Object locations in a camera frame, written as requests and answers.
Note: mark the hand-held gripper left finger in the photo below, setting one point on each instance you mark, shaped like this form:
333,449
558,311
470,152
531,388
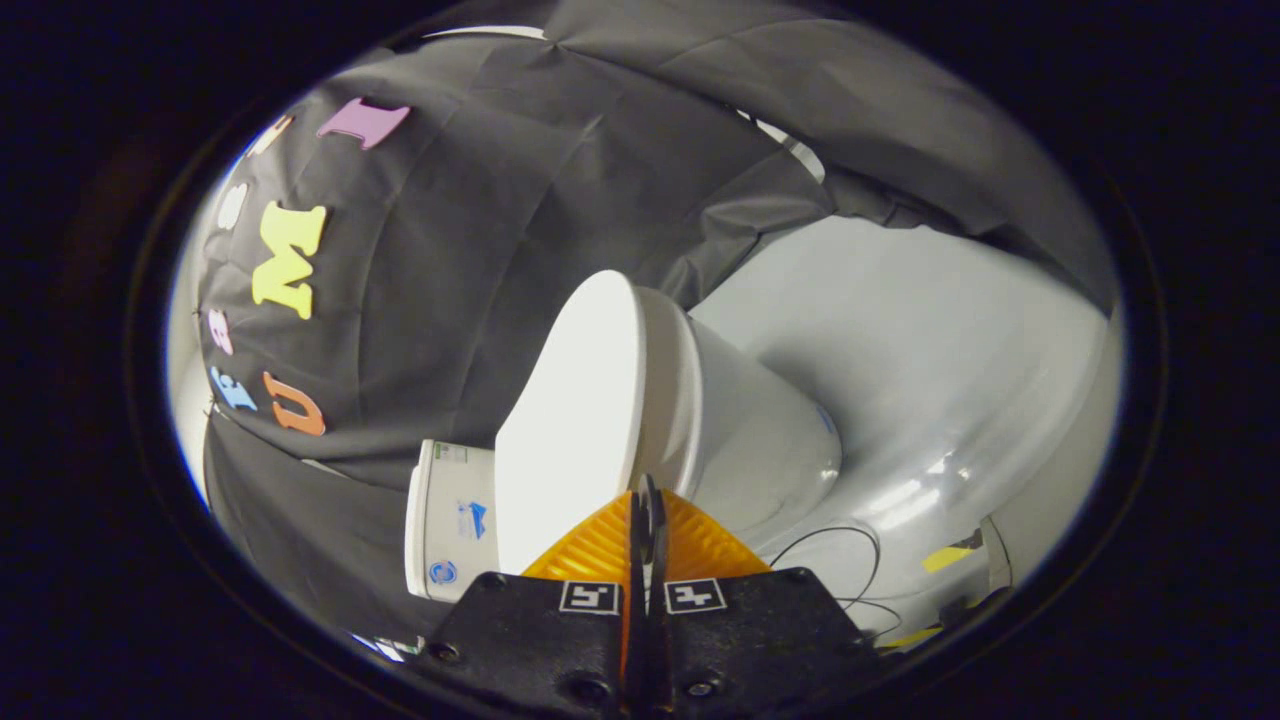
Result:
540,640

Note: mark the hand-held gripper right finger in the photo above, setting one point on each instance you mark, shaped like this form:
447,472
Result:
760,640

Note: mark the yellow tape strip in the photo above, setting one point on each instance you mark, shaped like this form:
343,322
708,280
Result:
946,558

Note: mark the black backdrop cloth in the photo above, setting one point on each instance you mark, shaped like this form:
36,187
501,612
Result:
450,250

